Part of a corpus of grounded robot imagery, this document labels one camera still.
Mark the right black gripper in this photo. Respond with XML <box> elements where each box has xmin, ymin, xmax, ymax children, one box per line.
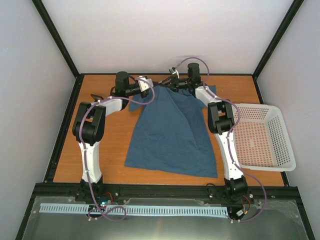
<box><xmin>159</xmin><ymin>75</ymin><xmax>191</xmax><ymax>93</ymax></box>

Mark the blue t-shirt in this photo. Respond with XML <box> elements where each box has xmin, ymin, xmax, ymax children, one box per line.
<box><xmin>124</xmin><ymin>86</ymin><xmax>218</xmax><ymax>178</ymax></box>

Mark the black brooch box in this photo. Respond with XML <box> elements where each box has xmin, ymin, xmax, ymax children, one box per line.
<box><xmin>90</xmin><ymin>94</ymin><xmax>104</xmax><ymax>102</ymax></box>

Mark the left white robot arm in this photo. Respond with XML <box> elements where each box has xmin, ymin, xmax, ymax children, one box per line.
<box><xmin>72</xmin><ymin>71</ymin><xmax>155</xmax><ymax>202</ymax></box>

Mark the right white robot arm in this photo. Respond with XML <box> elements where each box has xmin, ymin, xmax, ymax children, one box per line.
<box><xmin>159</xmin><ymin>63</ymin><xmax>248</xmax><ymax>203</ymax></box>

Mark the white perforated plastic basket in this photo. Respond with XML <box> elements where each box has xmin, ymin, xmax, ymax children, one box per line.
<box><xmin>233</xmin><ymin>103</ymin><xmax>296</xmax><ymax>172</ymax></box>

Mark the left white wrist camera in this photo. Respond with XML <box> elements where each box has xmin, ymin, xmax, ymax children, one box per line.
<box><xmin>135</xmin><ymin>76</ymin><xmax>154</xmax><ymax>92</ymax></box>

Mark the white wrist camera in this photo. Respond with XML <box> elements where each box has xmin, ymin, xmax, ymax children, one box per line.
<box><xmin>135</xmin><ymin>76</ymin><xmax>154</xmax><ymax>92</ymax></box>
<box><xmin>169</xmin><ymin>67</ymin><xmax>180</xmax><ymax>78</ymax></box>

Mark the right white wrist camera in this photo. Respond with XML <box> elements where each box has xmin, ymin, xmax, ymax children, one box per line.
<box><xmin>169</xmin><ymin>67</ymin><xmax>180</xmax><ymax>78</ymax></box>

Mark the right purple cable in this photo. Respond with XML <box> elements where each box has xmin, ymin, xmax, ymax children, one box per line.
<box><xmin>172</xmin><ymin>56</ymin><xmax>267</xmax><ymax>223</ymax></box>

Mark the light blue cable duct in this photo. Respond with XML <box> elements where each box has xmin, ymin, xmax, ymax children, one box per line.
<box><xmin>39</xmin><ymin>203</ymin><xmax>228</xmax><ymax>218</ymax></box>

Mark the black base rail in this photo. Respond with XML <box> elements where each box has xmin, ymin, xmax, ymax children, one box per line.
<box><xmin>34</xmin><ymin>183</ymin><xmax>300</xmax><ymax>206</ymax></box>

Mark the left rear black frame post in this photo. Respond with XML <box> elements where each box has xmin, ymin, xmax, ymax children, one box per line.
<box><xmin>32</xmin><ymin>0</ymin><xmax>80</xmax><ymax>79</ymax></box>

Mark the black enclosure frame post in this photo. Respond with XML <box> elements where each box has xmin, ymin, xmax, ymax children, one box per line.
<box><xmin>252</xmin><ymin>0</ymin><xmax>304</xmax><ymax>80</ymax></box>

